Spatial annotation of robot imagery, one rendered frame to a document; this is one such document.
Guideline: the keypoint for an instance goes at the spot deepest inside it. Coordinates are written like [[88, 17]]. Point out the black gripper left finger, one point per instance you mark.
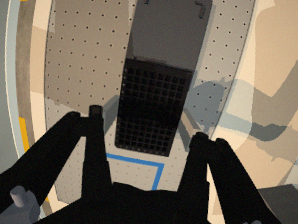
[[36, 171]]

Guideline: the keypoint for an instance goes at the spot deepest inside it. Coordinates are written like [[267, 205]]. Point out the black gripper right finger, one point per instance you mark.
[[240, 201]]

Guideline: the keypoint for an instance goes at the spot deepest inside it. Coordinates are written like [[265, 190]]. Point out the blue taped rectangular outline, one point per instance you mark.
[[156, 164]]

